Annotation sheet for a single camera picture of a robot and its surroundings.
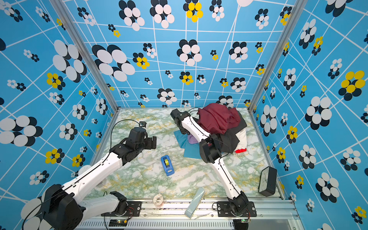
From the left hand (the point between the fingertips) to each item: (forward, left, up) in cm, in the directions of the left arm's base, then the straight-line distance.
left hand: (150, 137), depth 83 cm
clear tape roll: (-29, -6, -17) cm, 34 cm away
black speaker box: (-23, -64, -7) cm, 68 cm away
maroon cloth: (+12, -41, +3) cm, 43 cm away
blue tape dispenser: (-12, -10, -13) cm, 21 cm away
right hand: (+16, -25, -13) cm, 32 cm away
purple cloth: (+7, -25, -14) cm, 29 cm away
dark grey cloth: (+2, -48, -6) cm, 48 cm away
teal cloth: (+3, -24, -15) cm, 29 cm away
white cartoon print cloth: (+2, -58, -13) cm, 59 cm away
